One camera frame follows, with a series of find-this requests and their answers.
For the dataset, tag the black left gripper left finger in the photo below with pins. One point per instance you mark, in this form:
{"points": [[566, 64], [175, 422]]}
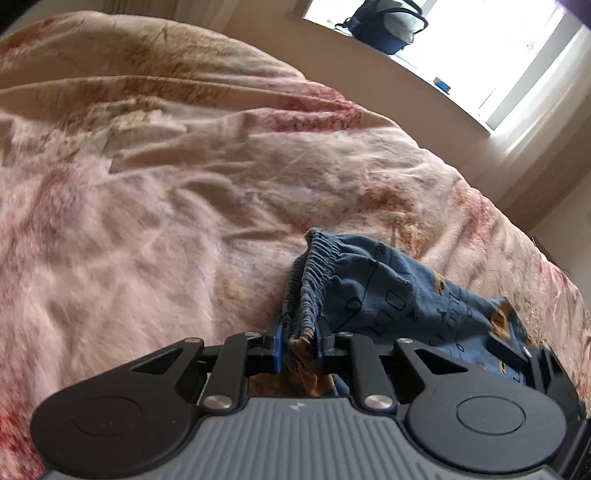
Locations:
{"points": [[139, 415]]}

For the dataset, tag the pink floral bed quilt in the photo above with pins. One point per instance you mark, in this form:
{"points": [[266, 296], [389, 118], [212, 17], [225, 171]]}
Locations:
{"points": [[157, 181]]}

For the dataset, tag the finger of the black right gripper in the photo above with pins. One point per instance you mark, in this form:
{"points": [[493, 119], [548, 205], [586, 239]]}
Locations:
{"points": [[540, 369]]}

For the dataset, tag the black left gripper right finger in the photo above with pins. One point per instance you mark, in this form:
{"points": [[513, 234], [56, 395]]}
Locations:
{"points": [[460, 415]]}

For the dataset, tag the beige window curtain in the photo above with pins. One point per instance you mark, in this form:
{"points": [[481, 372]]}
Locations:
{"points": [[540, 152]]}

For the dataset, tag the small blue box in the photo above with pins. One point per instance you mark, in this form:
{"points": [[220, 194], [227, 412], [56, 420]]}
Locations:
{"points": [[442, 85]]}

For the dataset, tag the navy and grey backpack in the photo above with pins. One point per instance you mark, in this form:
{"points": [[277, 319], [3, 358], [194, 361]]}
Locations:
{"points": [[387, 26]]}

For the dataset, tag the blue patterned child pants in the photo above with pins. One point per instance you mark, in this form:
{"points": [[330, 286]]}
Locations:
{"points": [[353, 283]]}

